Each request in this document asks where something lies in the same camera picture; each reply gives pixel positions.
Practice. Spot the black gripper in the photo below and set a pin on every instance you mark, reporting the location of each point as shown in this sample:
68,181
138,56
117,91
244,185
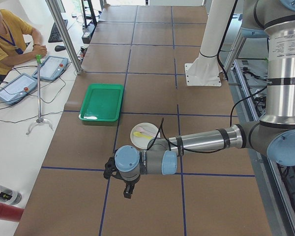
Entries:
130,182

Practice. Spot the yellow plastic spoon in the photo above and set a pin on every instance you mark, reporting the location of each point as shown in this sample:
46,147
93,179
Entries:
141,135

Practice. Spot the white round plate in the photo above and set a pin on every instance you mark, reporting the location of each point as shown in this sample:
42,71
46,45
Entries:
142,143

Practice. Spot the pink plastic spoon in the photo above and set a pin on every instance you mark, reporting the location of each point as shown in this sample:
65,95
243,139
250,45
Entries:
142,130

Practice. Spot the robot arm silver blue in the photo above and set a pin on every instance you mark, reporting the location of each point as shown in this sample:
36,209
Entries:
273,135

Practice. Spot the green plastic tray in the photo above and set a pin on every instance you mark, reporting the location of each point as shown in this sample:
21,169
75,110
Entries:
102,104

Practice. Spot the clear water bottle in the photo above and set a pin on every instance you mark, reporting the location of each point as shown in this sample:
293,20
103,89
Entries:
9,196

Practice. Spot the red bottle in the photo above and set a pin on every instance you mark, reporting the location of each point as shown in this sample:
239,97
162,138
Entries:
10,213

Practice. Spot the far teach pendant tablet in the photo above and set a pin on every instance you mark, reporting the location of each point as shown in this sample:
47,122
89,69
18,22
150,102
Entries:
51,67

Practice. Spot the teach pendant tablet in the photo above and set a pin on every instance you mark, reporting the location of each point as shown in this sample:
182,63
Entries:
17,89
51,67

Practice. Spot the near teach pendant tablet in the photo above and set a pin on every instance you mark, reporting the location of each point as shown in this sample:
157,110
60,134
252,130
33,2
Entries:
17,89

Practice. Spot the black computer mouse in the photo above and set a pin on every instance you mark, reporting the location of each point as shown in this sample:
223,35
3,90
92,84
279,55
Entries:
59,48

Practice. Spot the black keyboard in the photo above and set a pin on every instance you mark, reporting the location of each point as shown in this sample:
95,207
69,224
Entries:
55,35

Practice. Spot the person in yellow shirt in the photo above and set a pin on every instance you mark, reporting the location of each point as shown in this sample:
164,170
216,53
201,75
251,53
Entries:
19,42

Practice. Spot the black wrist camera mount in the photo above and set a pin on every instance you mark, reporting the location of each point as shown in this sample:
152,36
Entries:
111,170

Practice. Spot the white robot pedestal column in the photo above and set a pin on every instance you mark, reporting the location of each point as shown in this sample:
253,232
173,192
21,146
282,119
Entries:
204,71

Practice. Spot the metal grabber stick green handle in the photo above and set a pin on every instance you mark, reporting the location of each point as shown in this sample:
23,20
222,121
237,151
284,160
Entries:
40,120

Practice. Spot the aluminium frame post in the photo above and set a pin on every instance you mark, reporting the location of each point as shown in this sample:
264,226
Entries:
57,16

